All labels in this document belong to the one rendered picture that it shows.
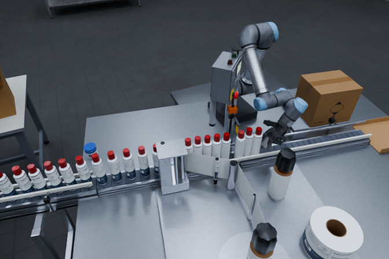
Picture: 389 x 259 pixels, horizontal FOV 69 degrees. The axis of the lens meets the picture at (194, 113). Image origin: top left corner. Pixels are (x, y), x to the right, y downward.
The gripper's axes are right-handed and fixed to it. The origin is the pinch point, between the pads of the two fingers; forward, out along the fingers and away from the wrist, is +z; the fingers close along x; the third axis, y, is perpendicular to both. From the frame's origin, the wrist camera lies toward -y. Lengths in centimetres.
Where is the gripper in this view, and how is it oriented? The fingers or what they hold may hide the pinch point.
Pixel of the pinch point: (261, 145)
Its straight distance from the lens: 169.9
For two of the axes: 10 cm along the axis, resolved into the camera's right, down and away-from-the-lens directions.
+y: 2.3, 6.0, -7.6
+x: 8.4, 2.7, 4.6
